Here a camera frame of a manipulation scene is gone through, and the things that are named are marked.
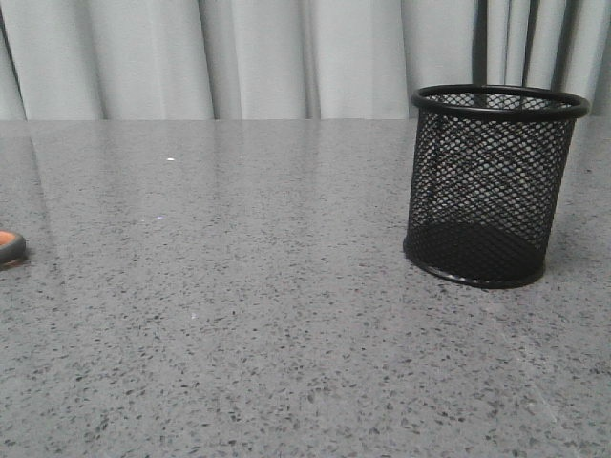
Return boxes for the black mesh pen bucket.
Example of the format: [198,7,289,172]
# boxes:
[403,84,589,289]

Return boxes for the orange and black scissors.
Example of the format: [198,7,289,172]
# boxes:
[0,229,27,268]

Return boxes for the light grey curtain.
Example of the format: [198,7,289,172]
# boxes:
[1,1,610,120]

